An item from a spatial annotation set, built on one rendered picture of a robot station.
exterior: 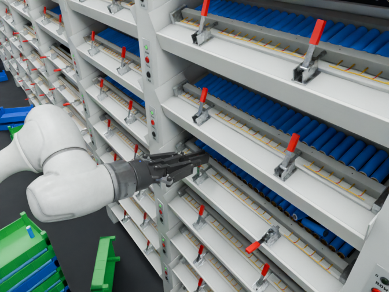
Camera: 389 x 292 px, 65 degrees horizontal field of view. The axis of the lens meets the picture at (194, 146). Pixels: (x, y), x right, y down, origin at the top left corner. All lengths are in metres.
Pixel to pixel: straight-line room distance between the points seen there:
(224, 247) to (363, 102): 0.64
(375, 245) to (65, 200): 0.54
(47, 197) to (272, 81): 0.46
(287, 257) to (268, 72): 0.41
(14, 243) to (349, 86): 1.47
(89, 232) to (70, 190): 1.46
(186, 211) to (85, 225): 1.17
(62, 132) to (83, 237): 1.42
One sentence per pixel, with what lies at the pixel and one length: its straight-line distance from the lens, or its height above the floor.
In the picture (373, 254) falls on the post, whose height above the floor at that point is 1.12.
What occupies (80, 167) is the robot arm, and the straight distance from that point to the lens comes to 0.67.
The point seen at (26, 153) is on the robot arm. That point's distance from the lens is 0.73.
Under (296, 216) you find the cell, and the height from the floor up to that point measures 1.00.
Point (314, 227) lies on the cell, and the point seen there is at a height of 1.00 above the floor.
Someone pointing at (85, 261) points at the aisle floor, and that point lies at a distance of 1.97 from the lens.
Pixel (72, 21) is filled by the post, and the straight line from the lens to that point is 1.48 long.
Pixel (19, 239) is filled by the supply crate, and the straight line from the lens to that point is 1.64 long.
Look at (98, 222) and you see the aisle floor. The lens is 2.14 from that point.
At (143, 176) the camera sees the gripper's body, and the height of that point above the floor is 1.08.
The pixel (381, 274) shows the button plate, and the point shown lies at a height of 1.10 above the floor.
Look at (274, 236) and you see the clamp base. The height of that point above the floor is 0.96.
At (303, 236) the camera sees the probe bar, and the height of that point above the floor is 0.98.
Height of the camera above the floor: 1.52
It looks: 34 degrees down
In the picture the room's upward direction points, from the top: straight up
